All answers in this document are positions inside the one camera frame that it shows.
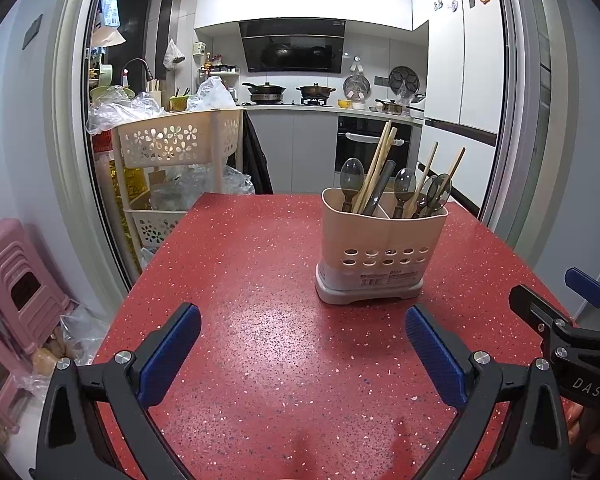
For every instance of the knife block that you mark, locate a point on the knife block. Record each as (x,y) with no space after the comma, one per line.
(155,91)

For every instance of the beige plastic trolley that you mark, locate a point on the beige plastic trolley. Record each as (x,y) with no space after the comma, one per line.
(170,140)

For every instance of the white refrigerator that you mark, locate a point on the white refrigerator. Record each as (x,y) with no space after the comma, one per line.
(460,60)

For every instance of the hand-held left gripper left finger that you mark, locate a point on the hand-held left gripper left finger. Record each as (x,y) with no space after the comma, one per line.
(172,350)

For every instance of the yellow bag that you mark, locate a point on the yellow bag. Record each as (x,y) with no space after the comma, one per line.
(130,185)

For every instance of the person's right hand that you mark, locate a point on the person's right hand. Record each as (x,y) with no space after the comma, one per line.
(597,440)

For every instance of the kitchen faucet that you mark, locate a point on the kitchen faucet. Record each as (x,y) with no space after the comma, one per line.
(139,61)

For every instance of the hanging white plastic bag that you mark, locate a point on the hanging white plastic bag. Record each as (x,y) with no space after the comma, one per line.
(172,55)

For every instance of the round metal steamer rack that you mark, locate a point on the round metal steamer rack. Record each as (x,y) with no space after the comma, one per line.
(356,86)

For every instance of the black wok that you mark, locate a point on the black wok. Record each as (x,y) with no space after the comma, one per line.
(265,92)

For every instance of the crumpled clear plastic bags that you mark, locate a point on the crumpled clear plastic bags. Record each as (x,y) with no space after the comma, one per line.
(125,110)

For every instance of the clear plastic bag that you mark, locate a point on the clear plastic bag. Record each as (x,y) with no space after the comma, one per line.
(75,330)
(195,185)

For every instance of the black range hood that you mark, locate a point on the black range hood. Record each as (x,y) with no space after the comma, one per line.
(292,55)

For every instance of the dark cooking pot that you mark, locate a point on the dark cooking pot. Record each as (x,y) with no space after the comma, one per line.
(316,91)

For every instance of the stainless steel pot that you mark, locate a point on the stainless steel pot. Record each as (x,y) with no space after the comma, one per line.
(391,106)

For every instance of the spice rack with bottles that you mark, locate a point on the spice rack with bottles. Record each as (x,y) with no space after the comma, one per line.
(220,67)

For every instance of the black built-in oven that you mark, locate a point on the black built-in oven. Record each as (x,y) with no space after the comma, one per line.
(355,155)

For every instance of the dark jacket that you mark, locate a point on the dark jacket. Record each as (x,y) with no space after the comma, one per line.
(255,160)

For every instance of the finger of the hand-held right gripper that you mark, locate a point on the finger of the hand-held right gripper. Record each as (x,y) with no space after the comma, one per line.
(535,305)
(585,280)

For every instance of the green bowl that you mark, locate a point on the green bowl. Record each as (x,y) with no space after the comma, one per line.
(105,76)

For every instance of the beige plastic utensil holder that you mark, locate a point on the beige plastic utensil holder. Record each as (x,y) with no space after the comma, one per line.
(360,240)

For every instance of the white spray bottle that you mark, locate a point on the white spray bottle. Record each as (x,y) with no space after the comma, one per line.
(125,82)

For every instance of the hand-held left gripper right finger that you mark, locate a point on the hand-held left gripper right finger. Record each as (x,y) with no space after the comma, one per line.
(432,352)

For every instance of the blue and white bag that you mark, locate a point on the blue and white bag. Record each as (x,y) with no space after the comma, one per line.
(110,5)

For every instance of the grey wall switch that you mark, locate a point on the grey wall switch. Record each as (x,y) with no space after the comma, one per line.
(32,31)

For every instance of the yellow bowl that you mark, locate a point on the yellow bowl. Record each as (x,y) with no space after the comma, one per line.
(344,104)

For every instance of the yellow plastic basket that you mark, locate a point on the yellow plastic basket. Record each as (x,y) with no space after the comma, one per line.
(179,104)

